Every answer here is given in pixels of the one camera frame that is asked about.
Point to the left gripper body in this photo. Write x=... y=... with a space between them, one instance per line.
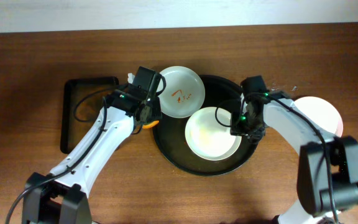
x=148 y=113

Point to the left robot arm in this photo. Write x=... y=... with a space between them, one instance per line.
x=62 y=195

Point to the black rectangular tray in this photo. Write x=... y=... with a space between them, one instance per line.
x=82 y=102

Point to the white plate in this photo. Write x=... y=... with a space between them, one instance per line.
x=184 y=93
x=207 y=136
x=321 y=112

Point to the white plate bottom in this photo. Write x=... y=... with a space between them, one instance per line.
x=207 y=136

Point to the black round tray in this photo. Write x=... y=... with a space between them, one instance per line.
x=169 y=134

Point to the green orange sponge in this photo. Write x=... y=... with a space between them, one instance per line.
x=150 y=125

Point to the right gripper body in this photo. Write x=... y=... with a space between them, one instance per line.
x=248 y=130

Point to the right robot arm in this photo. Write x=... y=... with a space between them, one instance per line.
x=327 y=181

